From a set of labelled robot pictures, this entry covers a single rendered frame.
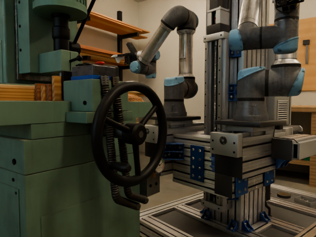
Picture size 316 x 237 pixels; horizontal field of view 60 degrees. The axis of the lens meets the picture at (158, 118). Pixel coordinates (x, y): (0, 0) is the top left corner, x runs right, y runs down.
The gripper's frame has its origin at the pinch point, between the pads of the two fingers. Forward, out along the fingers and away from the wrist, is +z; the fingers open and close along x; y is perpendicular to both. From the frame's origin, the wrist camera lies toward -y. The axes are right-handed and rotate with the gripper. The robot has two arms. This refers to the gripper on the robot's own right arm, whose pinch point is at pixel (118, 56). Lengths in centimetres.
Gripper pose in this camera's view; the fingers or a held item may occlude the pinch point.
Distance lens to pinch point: 207.8
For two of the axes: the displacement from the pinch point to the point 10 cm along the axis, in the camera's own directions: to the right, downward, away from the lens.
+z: -8.2, -0.3, 5.8
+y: 0.7, 9.9, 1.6
